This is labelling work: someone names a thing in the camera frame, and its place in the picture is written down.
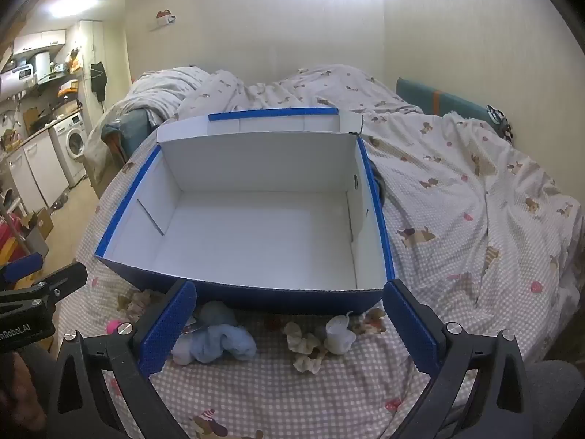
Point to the light blue sock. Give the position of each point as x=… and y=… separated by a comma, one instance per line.
x=215, y=344

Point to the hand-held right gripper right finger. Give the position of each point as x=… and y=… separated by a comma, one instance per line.
x=411, y=329

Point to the black and white plush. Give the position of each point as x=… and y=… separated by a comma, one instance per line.
x=500, y=121

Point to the red crate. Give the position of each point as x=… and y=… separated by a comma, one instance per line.
x=9, y=238

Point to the blue and white cardboard box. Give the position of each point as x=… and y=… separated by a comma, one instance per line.
x=256, y=238

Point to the red white wall ornament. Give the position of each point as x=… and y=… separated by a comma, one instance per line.
x=164, y=17

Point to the beige lace scrunchie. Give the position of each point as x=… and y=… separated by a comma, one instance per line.
x=137, y=302
x=301, y=343

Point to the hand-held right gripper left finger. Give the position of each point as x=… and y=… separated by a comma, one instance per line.
x=167, y=329

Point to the grey-blue rolled sock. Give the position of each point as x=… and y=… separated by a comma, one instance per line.
x=215, y=313

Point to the teal orange cushion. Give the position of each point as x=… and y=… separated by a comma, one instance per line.
x=132, y=128

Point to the tall white cabinet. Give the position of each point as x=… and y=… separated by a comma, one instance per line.
x=87, y=45

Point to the white wall cabinets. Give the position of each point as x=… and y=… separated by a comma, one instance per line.
x=39, y=41

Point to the pink soft ball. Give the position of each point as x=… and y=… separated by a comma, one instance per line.
x=112, y=328

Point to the white water heater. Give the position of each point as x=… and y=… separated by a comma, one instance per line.
x=41, y=66

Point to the white washing machine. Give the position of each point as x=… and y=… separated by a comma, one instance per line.
x=73, y=144

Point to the white sock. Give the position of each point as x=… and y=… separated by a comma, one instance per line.
x=340, y=336

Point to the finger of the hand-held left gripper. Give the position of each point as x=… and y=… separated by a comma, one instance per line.
x=25, y=266
x=66, y=279

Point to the open cardboard box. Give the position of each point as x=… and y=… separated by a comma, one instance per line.
x=41, y=224

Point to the black hanging garment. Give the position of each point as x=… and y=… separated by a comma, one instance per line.
x=98, y=77

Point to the white base cabinets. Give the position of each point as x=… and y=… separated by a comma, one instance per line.
x=32, y=173

